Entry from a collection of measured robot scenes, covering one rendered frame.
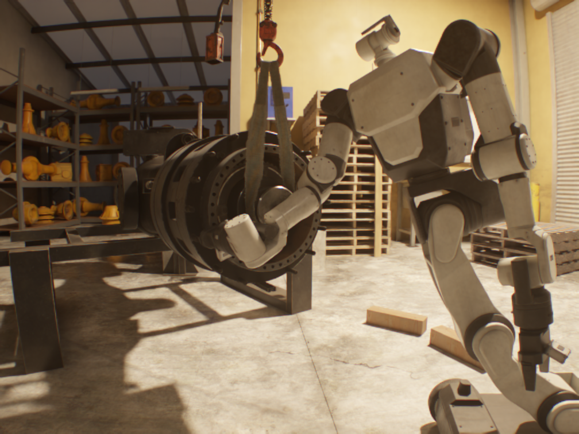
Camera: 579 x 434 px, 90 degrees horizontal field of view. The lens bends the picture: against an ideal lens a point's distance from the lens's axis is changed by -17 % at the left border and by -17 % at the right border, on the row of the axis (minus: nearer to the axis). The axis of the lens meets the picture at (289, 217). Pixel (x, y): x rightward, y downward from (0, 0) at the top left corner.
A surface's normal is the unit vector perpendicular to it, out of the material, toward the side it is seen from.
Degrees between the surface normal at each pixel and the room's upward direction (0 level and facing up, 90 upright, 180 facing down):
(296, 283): 90
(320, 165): 64
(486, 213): 112
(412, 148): 101
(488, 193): 90
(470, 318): 90
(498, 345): 90
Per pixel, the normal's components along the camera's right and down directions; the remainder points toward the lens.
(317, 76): 0.10, 0.08
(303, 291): 0.61, 0.07
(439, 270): -0.21, 0.08
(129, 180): 0.44, -0.49
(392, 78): -0.77, 0.25
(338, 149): 0.24, -0.36
